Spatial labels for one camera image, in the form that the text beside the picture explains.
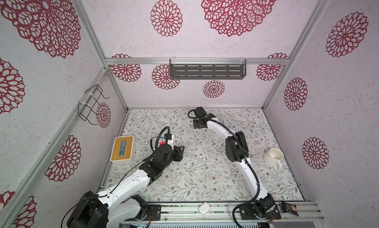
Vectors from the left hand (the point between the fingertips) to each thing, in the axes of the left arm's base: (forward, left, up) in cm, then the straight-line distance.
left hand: (180, 149), depth 83 cm
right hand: (+29, -12, -10) cm, 33 cm away
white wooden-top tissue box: (0, +31, -7) cm, 31 cm away
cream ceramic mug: (0, -58, -13) cm, 60 cm away
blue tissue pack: (+8, +38, -9) cm, 40 cm away
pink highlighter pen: (-5, +8, +14) cm, 17 cm away
